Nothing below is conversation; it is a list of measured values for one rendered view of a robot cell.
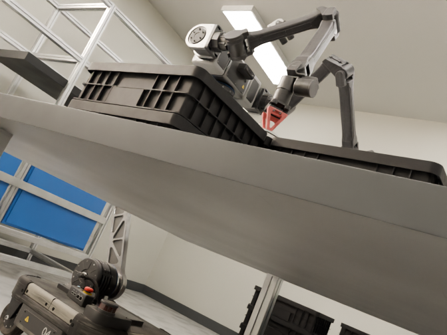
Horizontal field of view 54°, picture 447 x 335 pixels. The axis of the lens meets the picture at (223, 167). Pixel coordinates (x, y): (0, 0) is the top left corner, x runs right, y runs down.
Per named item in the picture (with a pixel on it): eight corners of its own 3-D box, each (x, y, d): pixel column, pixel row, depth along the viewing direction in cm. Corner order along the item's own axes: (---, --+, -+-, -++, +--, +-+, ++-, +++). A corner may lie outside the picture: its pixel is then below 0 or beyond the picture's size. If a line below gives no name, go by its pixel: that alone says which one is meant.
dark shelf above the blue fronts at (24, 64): (-11, 55, 299) (-7, 48, 300) (108, 135, 393) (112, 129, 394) (24, 59, 273) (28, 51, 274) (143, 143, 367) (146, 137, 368)
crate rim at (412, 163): (267, 144, 109) (270, 135, 110) (312, 189, 131) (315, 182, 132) (438, 173, 84) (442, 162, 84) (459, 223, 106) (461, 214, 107)
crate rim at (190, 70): (84, 69, 112) (88, 61, 113) (159, 125, 134) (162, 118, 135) (197, 76, 87) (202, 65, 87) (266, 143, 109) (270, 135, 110)
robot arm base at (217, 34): (213, 59, 190) (224, 36, 193) (229, 60, 185) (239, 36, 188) (203, 47, 183) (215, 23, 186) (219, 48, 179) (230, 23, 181)
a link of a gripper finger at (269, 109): (273, 139, 144) (284, 115, 146) (279, 135, 137) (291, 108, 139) (255, 131, 143) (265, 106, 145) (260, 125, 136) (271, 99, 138)
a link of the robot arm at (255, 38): (331, 23, 183) (328, -1, 177) (343, 35, 173) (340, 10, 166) (228, 55, 186) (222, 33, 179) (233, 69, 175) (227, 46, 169)
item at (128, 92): (67, 102, 110) (88, 63, 113) (146, 153, 132) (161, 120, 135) (177, 118, 85) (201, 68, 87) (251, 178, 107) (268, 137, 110)
